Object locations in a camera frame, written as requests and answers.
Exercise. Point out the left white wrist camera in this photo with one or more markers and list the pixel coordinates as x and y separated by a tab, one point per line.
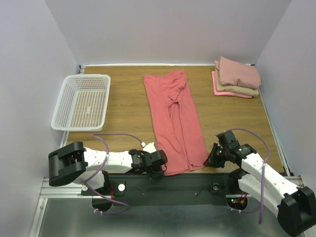
149	147

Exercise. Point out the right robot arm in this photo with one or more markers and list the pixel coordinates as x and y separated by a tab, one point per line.
293	206

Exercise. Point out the folded tan shirt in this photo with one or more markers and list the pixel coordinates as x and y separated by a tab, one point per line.
236	89

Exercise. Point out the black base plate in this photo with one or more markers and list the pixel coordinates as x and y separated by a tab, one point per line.
182	189

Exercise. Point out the aluminium frame rail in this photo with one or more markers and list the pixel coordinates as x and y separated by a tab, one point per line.
63	212

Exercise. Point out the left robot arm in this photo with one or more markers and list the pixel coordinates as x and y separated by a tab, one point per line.
75	163

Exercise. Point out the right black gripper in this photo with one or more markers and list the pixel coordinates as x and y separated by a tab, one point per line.
214	156

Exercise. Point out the folded dusty pink shirt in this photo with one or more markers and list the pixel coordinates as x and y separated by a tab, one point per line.
237	74

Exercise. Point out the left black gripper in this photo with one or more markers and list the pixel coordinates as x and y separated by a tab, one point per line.
159	170

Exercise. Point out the folded bright pink shirt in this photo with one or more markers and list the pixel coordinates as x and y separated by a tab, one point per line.
224	93

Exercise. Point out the white perforated plastic basket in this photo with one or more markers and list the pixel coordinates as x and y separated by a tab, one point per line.
82	103

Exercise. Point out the red t-shirt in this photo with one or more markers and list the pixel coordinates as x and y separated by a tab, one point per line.
175	121

